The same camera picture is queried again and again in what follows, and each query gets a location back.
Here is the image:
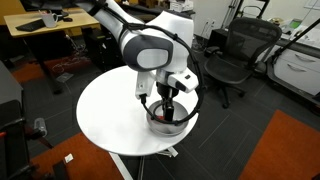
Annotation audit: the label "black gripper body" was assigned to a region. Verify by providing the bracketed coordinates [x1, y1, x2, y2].
[155, 81, 180, 102]

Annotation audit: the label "grey bowl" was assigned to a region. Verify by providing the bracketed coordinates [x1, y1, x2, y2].
[145, 99, 190, 137]

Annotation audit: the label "black mesh office chair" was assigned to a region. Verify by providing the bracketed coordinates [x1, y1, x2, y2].
[203, 17, 283, 109]

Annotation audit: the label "white table base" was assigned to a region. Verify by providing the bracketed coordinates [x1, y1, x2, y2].
[109, 146, 179, 180]

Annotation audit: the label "black box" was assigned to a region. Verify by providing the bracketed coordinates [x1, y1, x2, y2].
[208, 28, 231, 51]

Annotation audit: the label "black computer tower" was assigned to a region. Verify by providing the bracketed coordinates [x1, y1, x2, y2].
[81, 26, 116, 73]

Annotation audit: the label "white cardboard box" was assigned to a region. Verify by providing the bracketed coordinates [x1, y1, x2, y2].
[169, 0, 195, 13]

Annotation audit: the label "grey power strip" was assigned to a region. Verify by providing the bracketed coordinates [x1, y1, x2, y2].
[54, 72, 75, 84]

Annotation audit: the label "light wooden desk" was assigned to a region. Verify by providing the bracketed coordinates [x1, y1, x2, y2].
[3, 7, 101, 95]

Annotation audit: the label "grey translucent cylinder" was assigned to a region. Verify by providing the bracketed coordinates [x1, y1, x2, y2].
[33, 117, 48, 138]

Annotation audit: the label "white drawer cabinet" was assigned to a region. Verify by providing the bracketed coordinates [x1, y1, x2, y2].
[273, 43, 320, 98]

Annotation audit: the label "black kick scooter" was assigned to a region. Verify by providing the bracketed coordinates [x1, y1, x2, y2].
[268, 18, 320, 66]

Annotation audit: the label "white pitcher mug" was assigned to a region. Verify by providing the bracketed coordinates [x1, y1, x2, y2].
[39, 9, 60, 29]

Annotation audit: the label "green item on cabinet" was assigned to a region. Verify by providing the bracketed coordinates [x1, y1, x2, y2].
[288, 18, 303, 30]

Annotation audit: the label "black keyboard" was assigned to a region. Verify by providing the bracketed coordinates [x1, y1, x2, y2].
[14, 18, 48, 33]

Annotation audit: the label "black monitor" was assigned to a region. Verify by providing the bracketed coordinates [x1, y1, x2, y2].
[19, 0, 78, 13]

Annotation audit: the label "white papers on cabinet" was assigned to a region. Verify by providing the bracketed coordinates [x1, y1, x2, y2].
[278, 18, 320, 47]

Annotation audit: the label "black breadboard table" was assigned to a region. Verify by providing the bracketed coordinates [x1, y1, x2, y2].
[0, 59, 34, 180]

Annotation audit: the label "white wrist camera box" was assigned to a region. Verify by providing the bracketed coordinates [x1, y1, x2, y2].
[135, 70, 156, 101]

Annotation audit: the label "tangled floor cables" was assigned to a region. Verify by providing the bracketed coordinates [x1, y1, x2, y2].
[49, 54, 93, 76]

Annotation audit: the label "black upright post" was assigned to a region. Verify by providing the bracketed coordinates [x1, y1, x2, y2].
[52, 160, 69, 180]

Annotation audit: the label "black clamp with orange handle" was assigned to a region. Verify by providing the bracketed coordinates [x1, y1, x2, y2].
[0, 116, 54, 151]

